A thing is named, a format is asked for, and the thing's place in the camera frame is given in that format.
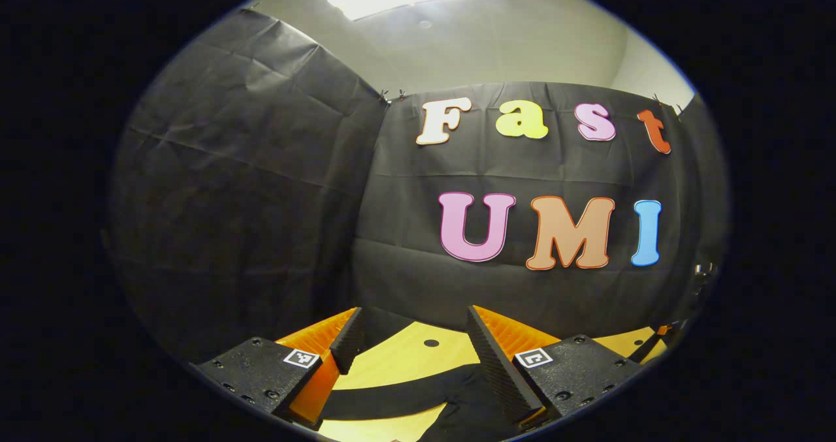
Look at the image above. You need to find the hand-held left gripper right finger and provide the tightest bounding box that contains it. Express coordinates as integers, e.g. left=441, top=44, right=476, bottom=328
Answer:
left=467, top=305, right=647, bottom=430

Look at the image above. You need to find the black garment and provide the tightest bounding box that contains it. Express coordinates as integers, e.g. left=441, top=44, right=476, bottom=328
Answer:
left=320, top=328, right=673, bottom=442

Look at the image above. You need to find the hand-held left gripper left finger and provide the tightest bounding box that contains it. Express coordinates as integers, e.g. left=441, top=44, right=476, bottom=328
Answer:
left=189, top=307, right=366, bottom=430

